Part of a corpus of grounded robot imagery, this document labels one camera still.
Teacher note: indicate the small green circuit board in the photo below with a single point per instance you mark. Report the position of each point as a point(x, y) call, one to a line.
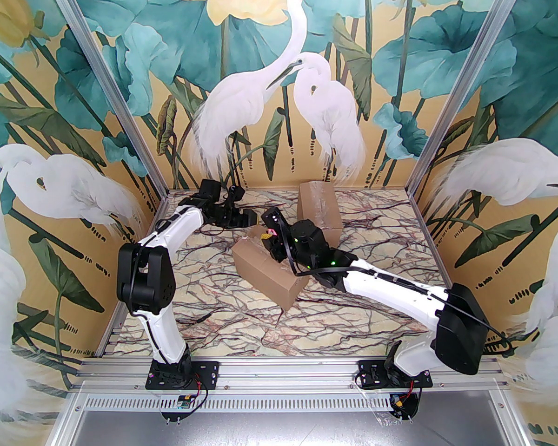
point(183, 402)

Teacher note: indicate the grey metal sheet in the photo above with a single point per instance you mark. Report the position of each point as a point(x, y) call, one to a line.
point(283, 430)

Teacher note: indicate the aluminium frame post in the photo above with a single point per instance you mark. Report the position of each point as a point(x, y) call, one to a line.
point(113, 86)
point(458, 86)

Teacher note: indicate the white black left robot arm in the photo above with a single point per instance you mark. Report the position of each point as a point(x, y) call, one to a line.
point(165, 337)

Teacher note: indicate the aluminium side rail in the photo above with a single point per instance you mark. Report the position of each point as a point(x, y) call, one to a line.
point(107, 337)

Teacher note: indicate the perforated metal strip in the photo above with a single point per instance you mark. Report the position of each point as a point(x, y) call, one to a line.
point(283, 403)

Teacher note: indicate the yellow power connector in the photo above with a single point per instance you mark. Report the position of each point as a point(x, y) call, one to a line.
point(401, 403)

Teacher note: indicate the aluminium frame rail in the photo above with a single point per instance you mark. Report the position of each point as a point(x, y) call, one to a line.
point(283, 374)

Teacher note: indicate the brown cardboard box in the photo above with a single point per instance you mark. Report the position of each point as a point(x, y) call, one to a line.
point(318, 207)
point(260, 267)

